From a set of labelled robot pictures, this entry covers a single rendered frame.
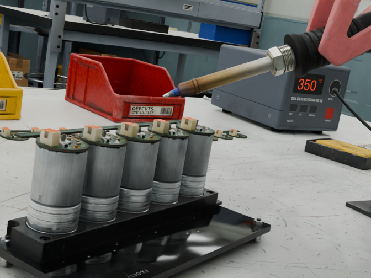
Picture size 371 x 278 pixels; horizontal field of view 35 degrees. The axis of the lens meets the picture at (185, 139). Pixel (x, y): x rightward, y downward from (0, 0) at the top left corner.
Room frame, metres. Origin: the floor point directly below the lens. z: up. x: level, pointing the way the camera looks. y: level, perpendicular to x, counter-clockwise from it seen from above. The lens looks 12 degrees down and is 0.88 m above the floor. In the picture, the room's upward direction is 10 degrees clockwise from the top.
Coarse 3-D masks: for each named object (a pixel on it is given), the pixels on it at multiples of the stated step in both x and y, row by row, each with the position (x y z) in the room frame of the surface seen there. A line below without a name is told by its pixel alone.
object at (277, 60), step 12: (276, 48) 0.32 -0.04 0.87; (288, 48) 0.32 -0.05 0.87; (264, 60) 0.32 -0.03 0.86; (276, 60) 0.32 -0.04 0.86; (288, 60) 0.32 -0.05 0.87; (216, 72) 0.32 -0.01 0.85; (228, 72) 0.32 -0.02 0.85; (240, 72) 0.32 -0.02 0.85; (252, 72) 0.32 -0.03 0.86; (264, 72) 0.32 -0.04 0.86; (276, 72) 0.32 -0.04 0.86; (180, 84) 0.31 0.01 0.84; (192, 84) 0.31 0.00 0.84; (204, 84) 0.31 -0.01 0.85; (216, 84) 0.31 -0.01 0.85; (180, 96) 0.31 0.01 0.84
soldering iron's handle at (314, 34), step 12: (360, 24) 0.32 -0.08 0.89; (288, 36) 0.32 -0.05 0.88; (300, 36) 0.32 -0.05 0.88; (312, 36) 0.32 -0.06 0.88; (348, 36) 0.32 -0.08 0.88; (300, 48) 0.31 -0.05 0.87; (312, 48) 0.32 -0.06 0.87; (300, 60) 0.31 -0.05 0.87; (312, 60) 0.32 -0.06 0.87; (324, 60) 0.32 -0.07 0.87; (300, 72) 0.32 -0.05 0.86
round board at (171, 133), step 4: (148, 128) 0.34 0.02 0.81; (172, 128) 0.35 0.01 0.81; (176, 128) 0.35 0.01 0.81; (152, 132) 0.33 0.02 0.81; (156, 132) 0.33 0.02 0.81; (168, 132) 0.34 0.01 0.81; (172, 132) 0.33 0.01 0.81; (176, 132) 0.34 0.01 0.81; (180, 132) 0.34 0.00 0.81; (184, 132) 0.34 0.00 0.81; (164, 136) 0.33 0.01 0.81; (168, 136) 0.33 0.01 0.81; (172, 136) 0.33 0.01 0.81; (176, 136) 0.33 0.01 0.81; (180, 136) 0.33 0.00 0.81; (184, 136) 0.33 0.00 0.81; (188, 136) 0.34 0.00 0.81
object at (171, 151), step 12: (168, 144) 0.33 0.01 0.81; (180, 144) 0.33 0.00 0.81; (168, 156) 0.33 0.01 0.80; (180, 156) 0.33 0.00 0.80; (156, 168) 0.33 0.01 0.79; (168, 168) 0.33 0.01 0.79; (180, 168) 0.33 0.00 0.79; (156, 180) 0.33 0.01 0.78; (168, 180) 0.33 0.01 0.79; (180, 180) 0.34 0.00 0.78; (156, 192) 0.33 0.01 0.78; (168, 192) 0.33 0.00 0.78; (168, 204) 0.33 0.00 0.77
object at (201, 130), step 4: (176, 124) 0.36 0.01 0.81; (180, 124) 0.37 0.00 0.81; (180, 128) 0.36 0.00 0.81; (200, 128) 0.36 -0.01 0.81; (204, 128) 0.37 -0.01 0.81; (208, 128) 0.37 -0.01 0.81; (192, 132) 0.35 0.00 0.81; (196, 132) 0.35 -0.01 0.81; (200, 132) 0.35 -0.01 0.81; (204, 132) 0.35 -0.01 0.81; (208, 132) 0.36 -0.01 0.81; (212, 132) 0.36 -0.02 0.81
